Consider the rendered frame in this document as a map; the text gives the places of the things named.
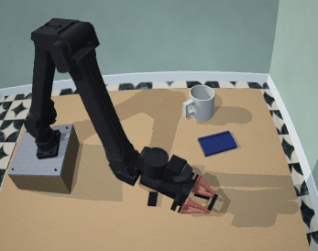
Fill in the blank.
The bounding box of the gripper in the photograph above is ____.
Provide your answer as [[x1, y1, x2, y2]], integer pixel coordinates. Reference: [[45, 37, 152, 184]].
[[170, 172, 216, 213]]

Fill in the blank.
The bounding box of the dark blue flat rectangular pad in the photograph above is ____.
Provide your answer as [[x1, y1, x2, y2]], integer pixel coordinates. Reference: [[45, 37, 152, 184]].
[[198, 130, 237, 157]]

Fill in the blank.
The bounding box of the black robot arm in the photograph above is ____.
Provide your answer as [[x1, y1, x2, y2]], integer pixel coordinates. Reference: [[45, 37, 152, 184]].
[[24, 18, 192, 199]]

